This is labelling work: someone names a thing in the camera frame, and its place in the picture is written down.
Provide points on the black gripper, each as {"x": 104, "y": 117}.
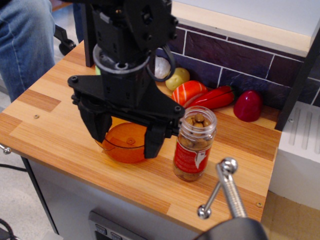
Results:
{"x": 130, "y": 95}

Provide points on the almond jar with red label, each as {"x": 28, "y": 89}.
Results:
{"x": 193, "y": 145}

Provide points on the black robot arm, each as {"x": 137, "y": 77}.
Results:
{"x": 126, "y": 35}

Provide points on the orange transparent plastic pot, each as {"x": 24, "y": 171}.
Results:
{"x": 124, "y": 142}

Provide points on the green toy cabbage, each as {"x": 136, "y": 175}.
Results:
{"x": 97, "y": 71}

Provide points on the orange toy salmon piece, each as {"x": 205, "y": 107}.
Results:
{"x": 187, "y": 92}

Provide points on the white toy garlic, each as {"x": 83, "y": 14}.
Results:
{"x": 162, "y": 67}

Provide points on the yellow toy potato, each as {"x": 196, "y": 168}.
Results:
{"x": 180, "y": 76}

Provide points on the grey control panel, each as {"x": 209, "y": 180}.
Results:
{"x": 102, "y": 228}

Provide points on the red toy chili pepper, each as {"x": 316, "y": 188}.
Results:
{"x": 216, "y": 98}

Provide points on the black office chair base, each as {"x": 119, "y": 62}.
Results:
{"x": 66, "y": 45}

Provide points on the small metal knob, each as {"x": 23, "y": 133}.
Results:
{"x": 6, "y": 150}

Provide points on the person leg in jeans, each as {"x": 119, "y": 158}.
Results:
{"x": 27, "y": 30}

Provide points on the metal clamp screw handle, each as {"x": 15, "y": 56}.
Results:
{"x": 240, "y": 227}

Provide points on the black shelf post left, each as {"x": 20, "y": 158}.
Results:
{"x": 89, "y": 35}

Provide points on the black shelf post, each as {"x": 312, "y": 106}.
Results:
{"x": 299, "y": 82}
{"x": 89, "y": 35}

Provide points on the black shelf post right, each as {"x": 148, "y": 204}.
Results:
{"x": 299, "y": 82}

